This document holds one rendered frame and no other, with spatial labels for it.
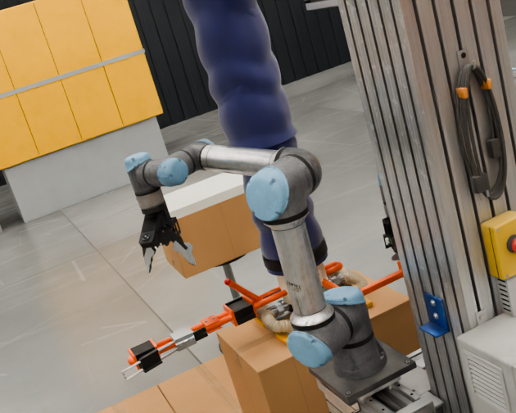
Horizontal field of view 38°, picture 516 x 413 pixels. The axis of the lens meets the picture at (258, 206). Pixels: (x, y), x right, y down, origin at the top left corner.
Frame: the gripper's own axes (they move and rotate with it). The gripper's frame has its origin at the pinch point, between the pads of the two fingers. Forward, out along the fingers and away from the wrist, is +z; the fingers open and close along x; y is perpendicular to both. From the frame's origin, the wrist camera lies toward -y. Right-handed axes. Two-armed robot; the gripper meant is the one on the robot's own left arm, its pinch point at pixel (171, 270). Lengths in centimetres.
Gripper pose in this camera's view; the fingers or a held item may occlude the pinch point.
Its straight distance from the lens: 222.6
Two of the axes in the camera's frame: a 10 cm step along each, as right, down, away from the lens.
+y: 2.3, -3.6, 9.0
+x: -9.3, 1.8, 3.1
